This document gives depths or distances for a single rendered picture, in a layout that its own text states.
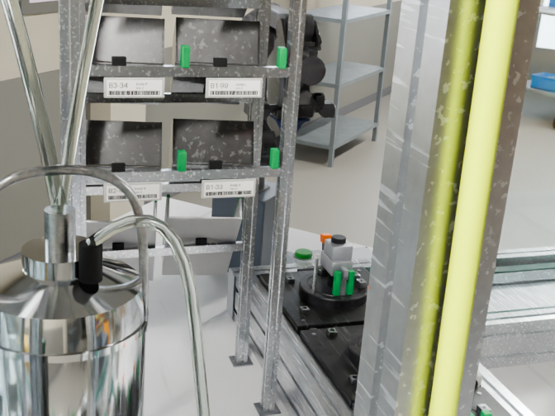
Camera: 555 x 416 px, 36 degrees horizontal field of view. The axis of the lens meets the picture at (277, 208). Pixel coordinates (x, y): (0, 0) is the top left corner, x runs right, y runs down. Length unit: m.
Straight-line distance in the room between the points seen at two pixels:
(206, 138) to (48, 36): 2.76
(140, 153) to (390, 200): 0.95
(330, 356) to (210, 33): 0.59
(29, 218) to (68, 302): 3.52
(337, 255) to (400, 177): 1.26
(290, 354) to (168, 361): 0.28
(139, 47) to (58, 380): 0.74
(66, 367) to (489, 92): 0.40
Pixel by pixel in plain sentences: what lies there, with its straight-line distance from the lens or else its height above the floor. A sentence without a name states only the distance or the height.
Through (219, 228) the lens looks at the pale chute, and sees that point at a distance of 1.52.
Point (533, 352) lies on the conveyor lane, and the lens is 1.84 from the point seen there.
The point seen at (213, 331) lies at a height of 0.86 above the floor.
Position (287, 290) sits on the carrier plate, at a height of 0.97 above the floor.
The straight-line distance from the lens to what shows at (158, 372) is 1.66.
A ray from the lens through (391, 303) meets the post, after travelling 0.44.
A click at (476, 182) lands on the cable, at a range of 0.39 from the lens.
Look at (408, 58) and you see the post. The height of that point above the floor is 1.64.
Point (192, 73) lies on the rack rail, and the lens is 1.28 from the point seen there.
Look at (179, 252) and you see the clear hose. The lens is 0.63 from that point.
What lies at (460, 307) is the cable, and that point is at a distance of 0.42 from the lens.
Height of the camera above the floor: 1.71
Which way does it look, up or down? 20 degrees down
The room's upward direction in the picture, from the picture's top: 4 degrees clockwise
